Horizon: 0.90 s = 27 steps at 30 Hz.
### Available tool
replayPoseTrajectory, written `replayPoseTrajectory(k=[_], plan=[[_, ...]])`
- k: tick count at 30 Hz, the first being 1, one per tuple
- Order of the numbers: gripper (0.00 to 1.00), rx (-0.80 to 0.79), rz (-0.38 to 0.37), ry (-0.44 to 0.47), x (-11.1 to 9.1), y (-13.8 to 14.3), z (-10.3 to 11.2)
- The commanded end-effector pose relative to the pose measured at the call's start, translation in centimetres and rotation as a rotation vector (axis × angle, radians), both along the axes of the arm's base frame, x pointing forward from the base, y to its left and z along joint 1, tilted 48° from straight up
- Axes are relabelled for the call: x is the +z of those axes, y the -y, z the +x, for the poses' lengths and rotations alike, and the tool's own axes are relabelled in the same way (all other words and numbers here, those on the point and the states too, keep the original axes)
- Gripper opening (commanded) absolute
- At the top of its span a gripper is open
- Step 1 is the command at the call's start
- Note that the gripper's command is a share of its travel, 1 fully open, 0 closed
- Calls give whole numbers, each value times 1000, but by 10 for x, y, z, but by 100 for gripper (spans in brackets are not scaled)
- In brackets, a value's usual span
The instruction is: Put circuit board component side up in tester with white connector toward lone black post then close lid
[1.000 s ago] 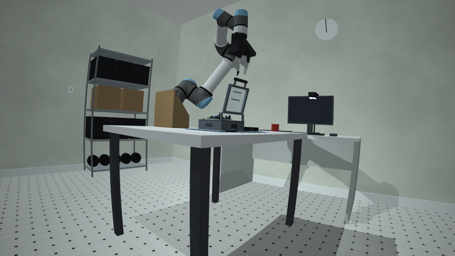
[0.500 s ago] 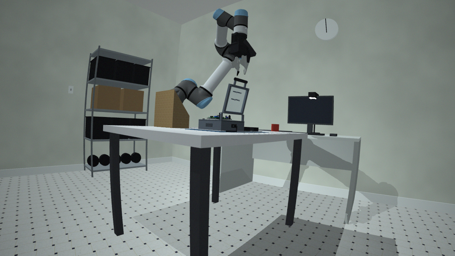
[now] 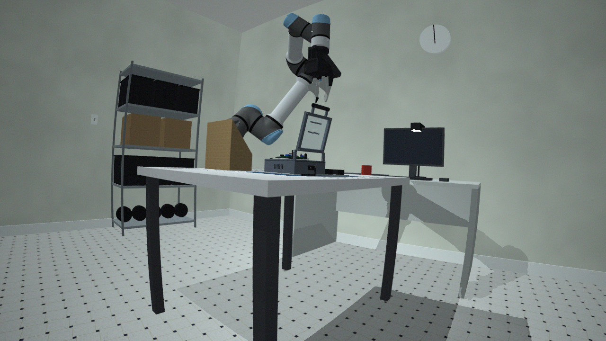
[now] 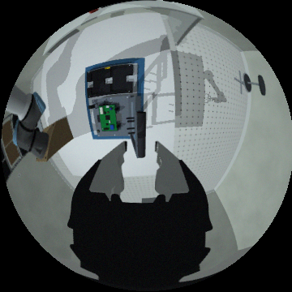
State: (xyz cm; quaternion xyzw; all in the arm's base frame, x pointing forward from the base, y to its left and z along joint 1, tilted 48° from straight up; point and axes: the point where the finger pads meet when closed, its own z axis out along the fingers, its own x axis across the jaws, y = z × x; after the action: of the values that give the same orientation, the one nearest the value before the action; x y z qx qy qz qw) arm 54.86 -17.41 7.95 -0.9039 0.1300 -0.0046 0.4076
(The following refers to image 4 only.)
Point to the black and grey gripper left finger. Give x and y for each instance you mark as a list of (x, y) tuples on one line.
[(102, 180)]

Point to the green circuit board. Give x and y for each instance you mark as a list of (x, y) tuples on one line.
[(108, 117)]

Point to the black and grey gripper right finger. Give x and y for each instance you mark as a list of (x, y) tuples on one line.
[(177, 182)]

